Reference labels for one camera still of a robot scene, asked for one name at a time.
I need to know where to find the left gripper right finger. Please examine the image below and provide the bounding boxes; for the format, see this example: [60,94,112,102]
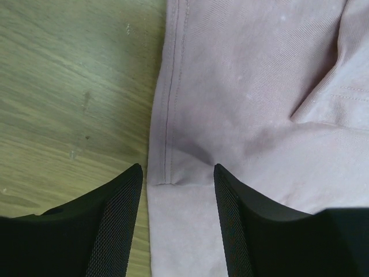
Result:
[214,164,368,277]

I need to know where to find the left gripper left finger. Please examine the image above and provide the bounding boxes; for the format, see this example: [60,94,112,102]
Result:
[1,164,143,276]

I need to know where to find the pink printed t shirt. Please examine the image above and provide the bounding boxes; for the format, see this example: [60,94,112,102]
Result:
[147,1,368,276]

